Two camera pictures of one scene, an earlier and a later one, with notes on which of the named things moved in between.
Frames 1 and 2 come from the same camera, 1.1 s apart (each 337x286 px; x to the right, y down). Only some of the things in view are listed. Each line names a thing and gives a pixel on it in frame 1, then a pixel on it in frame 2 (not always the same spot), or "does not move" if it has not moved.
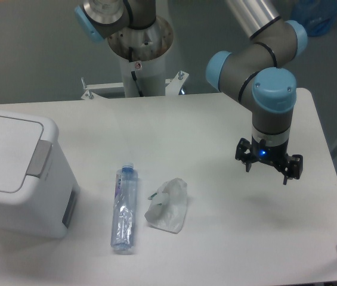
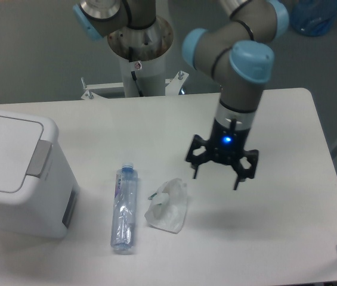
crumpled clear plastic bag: (167, 208) does not move
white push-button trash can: (25, 182) does not move
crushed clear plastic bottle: (123, 231) does not move
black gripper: (291, 167) -> (226, 144)
